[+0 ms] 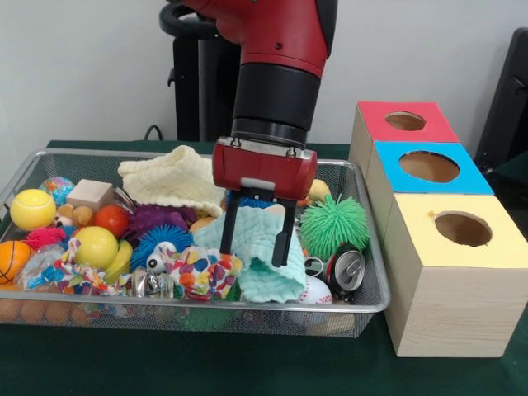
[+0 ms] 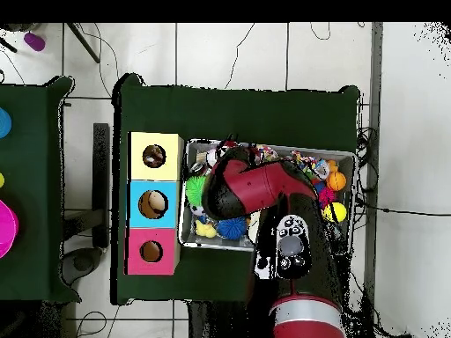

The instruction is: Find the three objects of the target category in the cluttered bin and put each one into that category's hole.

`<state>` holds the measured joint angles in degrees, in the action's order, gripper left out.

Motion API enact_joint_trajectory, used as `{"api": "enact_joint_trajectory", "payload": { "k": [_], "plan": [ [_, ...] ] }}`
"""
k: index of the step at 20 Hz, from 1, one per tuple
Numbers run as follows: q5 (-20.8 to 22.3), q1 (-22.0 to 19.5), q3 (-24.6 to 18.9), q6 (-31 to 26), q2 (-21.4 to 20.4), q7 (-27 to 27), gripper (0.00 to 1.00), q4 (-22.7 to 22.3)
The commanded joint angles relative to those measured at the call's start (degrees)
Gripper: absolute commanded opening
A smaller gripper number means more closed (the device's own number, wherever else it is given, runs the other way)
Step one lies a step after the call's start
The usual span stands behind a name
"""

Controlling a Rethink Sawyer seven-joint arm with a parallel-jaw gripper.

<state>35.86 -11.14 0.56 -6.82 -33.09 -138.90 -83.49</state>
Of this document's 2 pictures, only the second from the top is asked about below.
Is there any yellow duck plush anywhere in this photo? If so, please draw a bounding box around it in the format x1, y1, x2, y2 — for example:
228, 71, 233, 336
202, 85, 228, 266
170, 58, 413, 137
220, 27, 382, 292
194, 219, 218, 239

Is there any dark green side table cloth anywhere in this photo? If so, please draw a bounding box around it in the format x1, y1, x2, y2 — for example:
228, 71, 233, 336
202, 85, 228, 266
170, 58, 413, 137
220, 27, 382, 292
0, 75, 83, 304

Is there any blue round object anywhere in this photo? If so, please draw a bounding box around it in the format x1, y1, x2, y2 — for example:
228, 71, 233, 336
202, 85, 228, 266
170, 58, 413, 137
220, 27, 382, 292
0, 107, 12, 139

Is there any green spiky rubber ball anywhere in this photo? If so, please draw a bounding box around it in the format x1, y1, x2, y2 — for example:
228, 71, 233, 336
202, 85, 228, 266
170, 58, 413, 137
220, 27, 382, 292
185, 175, 208, 205

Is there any thin black floor cable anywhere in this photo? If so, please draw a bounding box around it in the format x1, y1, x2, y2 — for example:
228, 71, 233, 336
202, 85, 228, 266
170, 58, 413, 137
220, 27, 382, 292
224, 22, 255, 90

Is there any pink round disc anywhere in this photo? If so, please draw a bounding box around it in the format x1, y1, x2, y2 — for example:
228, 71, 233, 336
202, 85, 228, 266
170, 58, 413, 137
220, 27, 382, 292
0, 198, 19, 260

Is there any shallow clear mesh bin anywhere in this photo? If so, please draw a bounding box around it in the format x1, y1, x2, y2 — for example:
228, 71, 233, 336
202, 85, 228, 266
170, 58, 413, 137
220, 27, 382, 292
177, 138, 357, 260

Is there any black rod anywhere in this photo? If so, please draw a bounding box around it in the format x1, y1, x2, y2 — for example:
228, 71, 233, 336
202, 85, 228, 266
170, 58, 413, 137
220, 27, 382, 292
66, 22, 101, 64

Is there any silver drinks can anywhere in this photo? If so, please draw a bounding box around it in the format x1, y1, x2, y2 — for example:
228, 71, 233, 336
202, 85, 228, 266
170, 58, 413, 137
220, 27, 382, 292
189, 160, 209, 176

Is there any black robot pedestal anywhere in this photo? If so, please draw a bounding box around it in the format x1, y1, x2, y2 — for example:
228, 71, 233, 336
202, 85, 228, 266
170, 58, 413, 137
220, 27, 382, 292
188, 300, 272, 338

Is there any orange toy basketball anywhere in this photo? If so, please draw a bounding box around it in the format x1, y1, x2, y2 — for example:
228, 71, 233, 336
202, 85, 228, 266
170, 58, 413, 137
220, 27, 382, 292
325, 171, 347, 192

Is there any grey round floor base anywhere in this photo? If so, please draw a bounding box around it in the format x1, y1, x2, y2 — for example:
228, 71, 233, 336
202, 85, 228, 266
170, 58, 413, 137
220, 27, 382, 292
59, 246, 104, 286

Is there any yellow tennis ball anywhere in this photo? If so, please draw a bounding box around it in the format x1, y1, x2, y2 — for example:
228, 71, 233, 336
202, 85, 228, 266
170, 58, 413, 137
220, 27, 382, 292
322, 202, 348, 224

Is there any wooden box with three holes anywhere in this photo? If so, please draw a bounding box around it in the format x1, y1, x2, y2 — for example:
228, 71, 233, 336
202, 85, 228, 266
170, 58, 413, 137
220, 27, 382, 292
126, 131, 184, 276

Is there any purple bottle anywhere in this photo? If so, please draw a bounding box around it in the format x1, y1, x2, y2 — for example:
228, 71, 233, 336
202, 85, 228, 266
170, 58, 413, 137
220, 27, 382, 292
23, 32, 47, 53

